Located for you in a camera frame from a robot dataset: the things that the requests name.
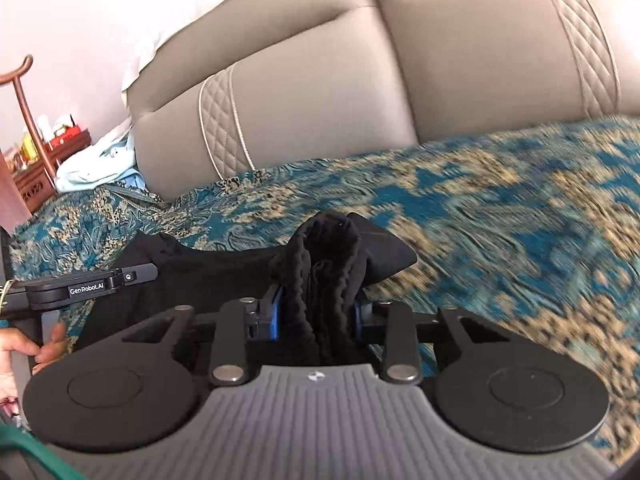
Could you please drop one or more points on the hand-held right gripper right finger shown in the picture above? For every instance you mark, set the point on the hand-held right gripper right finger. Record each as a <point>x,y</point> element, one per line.
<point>358,321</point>

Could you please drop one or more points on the person's left hand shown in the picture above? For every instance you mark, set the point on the person's left hand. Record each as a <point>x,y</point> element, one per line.
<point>20,355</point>

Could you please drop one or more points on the wooden chair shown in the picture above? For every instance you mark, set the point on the wooden chair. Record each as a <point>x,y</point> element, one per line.
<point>30,105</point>

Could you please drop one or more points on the red box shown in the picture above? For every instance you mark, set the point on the red box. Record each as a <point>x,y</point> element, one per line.
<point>67,132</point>

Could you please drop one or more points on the wooden side table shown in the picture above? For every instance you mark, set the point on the wooden side table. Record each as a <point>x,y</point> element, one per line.
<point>47,175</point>

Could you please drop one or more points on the yellow bottle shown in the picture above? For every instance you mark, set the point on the yellow bottle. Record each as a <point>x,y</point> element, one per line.
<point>30,147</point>

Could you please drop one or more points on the light blue cloth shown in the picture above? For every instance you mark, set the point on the light blue cloth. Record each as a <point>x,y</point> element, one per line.
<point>97,165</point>

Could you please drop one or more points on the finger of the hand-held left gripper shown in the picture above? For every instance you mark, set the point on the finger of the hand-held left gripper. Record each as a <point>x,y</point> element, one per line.
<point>140,274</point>

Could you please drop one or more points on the beige leather sofa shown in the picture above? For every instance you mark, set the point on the beige leather sofa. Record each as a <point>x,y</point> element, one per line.
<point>360,85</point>

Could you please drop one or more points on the teal paisley blanket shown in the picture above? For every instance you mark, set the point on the teal paisley blanket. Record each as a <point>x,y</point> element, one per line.
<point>500,210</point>

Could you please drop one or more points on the black pants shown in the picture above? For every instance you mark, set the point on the black pants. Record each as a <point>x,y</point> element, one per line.
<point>210,270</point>

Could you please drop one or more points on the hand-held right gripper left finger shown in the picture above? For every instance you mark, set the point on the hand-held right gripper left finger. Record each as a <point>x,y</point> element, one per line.
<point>274,312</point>

